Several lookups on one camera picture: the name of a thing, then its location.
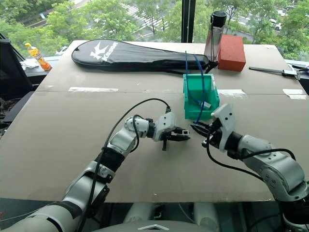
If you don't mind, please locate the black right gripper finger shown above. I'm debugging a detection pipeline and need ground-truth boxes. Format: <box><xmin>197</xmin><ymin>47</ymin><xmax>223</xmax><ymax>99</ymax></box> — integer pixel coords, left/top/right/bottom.
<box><xmin>190</xmin><ymin>122</ymin><xmax>212</xmax><ymax>131</ymax></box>
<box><xmin>192</xmin><ymin>127</ymin><xmax>211</xmax><ymax>141</ymax></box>

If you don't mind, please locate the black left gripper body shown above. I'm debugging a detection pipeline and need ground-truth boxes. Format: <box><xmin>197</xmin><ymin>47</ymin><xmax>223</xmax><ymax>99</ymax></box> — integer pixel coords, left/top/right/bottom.
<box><xmin>161</xmin><ymin>128</ymin><xmax>181</xmax><ymax>151</ymax></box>

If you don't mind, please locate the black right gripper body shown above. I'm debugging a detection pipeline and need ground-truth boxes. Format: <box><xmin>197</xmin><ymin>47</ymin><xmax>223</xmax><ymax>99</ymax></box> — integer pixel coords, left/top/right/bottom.
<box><xmin>201</xmin><ymin>119</ymin><xmax>224</xmax><ymax>149</ymax></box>

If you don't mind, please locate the blue network cable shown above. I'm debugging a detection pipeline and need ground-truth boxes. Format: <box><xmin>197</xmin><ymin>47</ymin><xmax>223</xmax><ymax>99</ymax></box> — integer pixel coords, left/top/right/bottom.
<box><xmin>184</xmin><ymin>50</ymin><xmax>210</xmax><ymax>125</ymax></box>

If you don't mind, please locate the green plastic bin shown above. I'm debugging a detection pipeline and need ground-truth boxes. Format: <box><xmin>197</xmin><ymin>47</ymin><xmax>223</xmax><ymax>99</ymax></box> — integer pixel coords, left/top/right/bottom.
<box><xmin>183</xmin><ymin>73</ymin><xmax>220</xmax><ymax>121</ymax></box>

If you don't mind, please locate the white tape strip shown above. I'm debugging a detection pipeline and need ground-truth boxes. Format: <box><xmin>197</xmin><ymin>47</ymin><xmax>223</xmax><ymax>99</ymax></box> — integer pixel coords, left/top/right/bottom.
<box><xmin>68</xmin><ymin>87</ymin><xmax>120</xmax><ymax>93</ymax></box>
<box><xmin>282</xmin><ymin>88</ymin><xmax>308</xmax><ymax>100</ymax></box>
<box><xmin>218</xmin><ymin>89</ymin><xmax>247</xmax><ymax>96</ymax></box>

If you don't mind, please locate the white rounded robot leg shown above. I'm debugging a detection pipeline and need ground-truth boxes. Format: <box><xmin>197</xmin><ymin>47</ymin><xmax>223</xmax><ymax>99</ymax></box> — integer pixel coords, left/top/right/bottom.
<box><xmin>123</xmin><ymin>203</ymin><xmax>160</xmax><ymax>226</ymax></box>
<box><xmin>192</xmin><ymin>203</ymin><xmax>220</xmax><ymax>232</ymax></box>

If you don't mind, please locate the red brick block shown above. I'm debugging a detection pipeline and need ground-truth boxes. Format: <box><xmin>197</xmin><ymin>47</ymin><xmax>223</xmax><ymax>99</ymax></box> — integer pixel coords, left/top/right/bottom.
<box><xmin>217</xmin><ymin>34</ymin><xmax>247</xmax><ymax>72</ymax></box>

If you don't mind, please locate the black caliper tool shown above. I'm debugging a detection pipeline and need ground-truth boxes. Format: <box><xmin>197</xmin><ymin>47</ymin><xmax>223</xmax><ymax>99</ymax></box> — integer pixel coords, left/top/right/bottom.
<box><xmin>248</xmin><ymin>65</ymin><xmax>302</xmax><ymax>81</ymax></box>

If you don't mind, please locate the silver robot torso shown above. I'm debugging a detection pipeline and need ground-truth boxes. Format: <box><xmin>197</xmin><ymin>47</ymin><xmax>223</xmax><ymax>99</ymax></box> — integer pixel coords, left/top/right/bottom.
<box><xmin>91</xmin><ymin>223</ymin><xmax>219</xmax><ymax>232</ymax></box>

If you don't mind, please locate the black racket bag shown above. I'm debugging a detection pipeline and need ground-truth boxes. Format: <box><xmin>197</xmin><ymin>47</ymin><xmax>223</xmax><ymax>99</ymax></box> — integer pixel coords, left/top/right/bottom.
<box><xmin>71</xmin><ymin>39</ymin><xmax>219</xmax><ymax>75</ymax></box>

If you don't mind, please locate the clear black-capped water bottle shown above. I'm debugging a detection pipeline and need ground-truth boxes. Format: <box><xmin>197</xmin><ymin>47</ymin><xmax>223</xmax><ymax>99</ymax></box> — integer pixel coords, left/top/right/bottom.
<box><xmin>204</xmin><ymin>11</ymin><xmax>227</xmax><ymax>62</ymax></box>

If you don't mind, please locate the orange drink bottle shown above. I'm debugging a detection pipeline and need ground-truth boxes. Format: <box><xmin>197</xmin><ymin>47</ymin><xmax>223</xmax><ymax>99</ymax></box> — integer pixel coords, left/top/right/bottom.
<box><xmin>24</xmin><ymin>43</ymin><xmax>53</xmax><ymax>72</ymax></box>

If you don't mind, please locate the white crumpled tissue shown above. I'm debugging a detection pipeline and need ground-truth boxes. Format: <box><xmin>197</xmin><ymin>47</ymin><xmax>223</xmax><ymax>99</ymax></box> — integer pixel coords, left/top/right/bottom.
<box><xmin>20</xmin><ymin>58</ymin><xmax>41</xmax><ymax>70</ymax></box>

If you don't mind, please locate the black side desk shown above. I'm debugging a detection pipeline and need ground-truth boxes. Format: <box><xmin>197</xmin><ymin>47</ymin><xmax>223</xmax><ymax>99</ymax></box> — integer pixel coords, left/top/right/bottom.
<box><xmin>0</xmin><ymin>32</ymin><xmax>49</xmax><ymax>128</ymax></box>

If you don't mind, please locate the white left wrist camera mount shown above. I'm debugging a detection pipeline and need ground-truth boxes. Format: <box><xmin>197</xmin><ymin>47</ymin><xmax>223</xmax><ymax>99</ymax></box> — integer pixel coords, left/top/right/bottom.
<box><xmin>154</xmin><ymin>111</ymin><xmax>177</xmax><ymax>143</ymax></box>

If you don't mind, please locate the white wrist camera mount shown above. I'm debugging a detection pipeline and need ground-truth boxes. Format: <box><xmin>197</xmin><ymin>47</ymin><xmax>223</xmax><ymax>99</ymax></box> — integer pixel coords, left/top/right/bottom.
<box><xmin>154</xmin><ymin>111</ymin><xmax>177</xmax><ymax>143</ymax></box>
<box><xmin>211</xmin><ymin>103</ymin><xmax>239</xmax><ymax>153</ymax></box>

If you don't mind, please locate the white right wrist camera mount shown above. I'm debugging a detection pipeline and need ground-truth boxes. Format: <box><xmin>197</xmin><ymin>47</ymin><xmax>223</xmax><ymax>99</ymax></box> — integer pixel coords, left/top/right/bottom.
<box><xmin>211</xmin><ymin>103</ymin><xmax>239</xmax><ymax>153</ymax></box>

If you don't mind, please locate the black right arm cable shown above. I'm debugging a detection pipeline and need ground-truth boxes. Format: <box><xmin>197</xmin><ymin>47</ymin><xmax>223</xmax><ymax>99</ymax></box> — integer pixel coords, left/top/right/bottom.
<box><xmin>206</xmin><ymin>130</ymin><xmax>297</xmax><ymax>182</ymax></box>

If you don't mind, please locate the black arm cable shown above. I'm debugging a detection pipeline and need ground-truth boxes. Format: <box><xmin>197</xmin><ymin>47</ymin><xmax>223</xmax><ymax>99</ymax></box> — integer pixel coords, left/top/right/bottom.
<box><xmin>78</xmin><ymin>98</ymin><xmax>171</xmax><ymax>232</ymax></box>
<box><xmin>206</xmin><ymin>130</ymin><xmax>297</xmax><ymax>182</ymax></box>

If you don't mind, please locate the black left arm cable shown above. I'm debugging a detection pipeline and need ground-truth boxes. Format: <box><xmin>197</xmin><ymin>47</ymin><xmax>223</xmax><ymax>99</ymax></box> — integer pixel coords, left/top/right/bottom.
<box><xmin>78</xmin><ymin>98</ymin><xmax>171</xmax><ymax>232</ymax></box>

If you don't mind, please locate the black window frame post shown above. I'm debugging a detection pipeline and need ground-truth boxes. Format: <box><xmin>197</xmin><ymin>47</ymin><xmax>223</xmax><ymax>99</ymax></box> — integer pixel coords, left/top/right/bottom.
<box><xmin>181</xmin><ymin>0</ymin><xmax>197</xmax><ymax>44</ymax></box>

